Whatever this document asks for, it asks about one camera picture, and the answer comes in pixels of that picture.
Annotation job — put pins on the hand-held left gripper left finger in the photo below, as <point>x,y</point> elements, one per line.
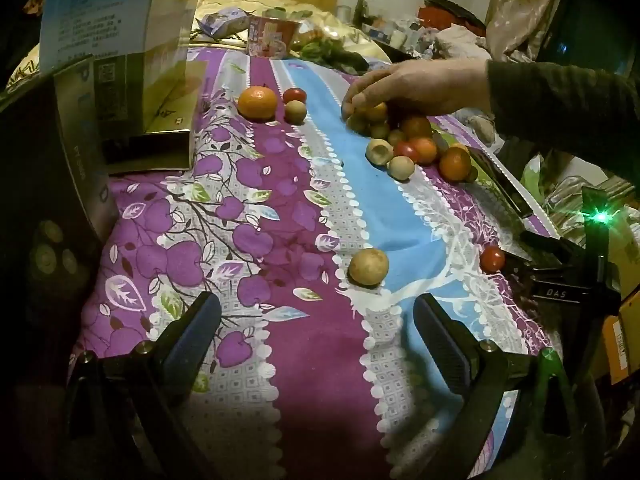
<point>196,332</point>

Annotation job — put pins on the red bag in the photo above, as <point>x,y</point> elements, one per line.
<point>445,10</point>

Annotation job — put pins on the pile of mandarins and jujubes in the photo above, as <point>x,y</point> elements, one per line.
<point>425,150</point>

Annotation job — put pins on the green leafy vegetables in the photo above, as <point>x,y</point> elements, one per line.
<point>320,52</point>

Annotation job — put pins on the large orange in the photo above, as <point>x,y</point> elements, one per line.
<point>256,102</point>

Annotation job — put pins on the green yellow cardboard box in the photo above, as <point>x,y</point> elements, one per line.
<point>167,95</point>

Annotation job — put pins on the red snack packet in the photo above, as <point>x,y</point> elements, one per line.
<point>267,35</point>

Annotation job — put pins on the person's right hand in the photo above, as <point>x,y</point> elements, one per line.
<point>415,87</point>

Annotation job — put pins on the black box with code label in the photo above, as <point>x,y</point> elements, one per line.
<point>107,90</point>

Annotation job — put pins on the beige curtain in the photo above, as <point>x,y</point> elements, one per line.
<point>525,5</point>

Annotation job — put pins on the dark television screen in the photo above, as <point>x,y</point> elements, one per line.
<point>595,35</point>

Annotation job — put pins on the dark desk lamp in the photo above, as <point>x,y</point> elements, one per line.
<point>366,2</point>

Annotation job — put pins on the purple floral printed bedsheet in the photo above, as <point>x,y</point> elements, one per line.
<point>310,200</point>

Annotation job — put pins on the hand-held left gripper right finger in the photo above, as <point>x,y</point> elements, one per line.
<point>442,342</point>

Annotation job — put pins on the tan round jujube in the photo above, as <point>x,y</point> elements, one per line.
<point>368,267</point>

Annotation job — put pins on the green round jujube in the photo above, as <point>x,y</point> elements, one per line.
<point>295,111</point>

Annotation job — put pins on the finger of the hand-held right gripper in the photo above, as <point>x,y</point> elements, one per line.
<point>517,267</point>
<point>502,187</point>

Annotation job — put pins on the red cherry tomato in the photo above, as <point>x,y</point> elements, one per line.
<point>492,259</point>
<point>294,95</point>

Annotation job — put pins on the blue cardboard box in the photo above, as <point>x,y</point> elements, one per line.
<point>100,10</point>

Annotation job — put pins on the cream quilt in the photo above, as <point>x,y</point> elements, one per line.
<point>325,25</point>

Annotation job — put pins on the black box with circles print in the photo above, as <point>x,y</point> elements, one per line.
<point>50,185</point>

